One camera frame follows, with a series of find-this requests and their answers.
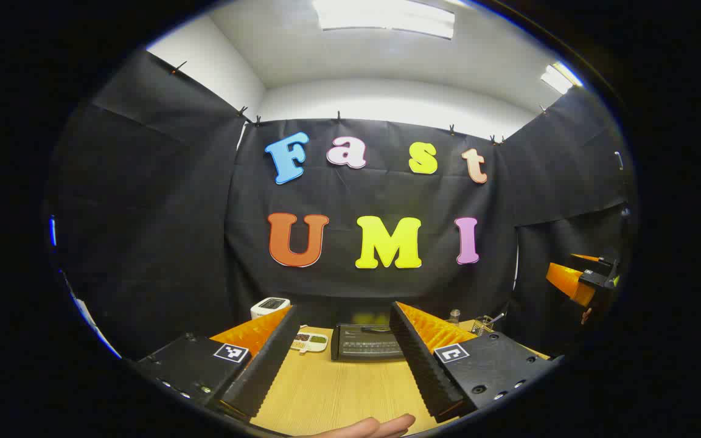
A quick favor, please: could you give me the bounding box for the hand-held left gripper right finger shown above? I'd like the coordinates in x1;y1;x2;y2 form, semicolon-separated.
389;301;564;423

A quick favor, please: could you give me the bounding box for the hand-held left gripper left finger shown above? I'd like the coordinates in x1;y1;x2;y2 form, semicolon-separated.
134;304;301;422

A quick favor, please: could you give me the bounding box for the black electric oven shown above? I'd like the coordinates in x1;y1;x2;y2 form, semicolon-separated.
330;324;409;363

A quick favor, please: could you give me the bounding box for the white divided snack dish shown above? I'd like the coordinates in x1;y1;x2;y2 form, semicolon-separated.
290;332;329;353

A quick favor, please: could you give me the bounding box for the white toaster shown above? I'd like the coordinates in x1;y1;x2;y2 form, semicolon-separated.
250;297;291;320

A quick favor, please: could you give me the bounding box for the small ceiling light panel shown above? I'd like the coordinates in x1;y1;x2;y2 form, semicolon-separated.
540;61;584;95

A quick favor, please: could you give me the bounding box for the black backdrop cloth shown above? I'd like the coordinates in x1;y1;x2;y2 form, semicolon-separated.
46;49;637;360

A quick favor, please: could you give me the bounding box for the large ceiling light panel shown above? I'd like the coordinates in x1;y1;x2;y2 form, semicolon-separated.
313;0;456;40

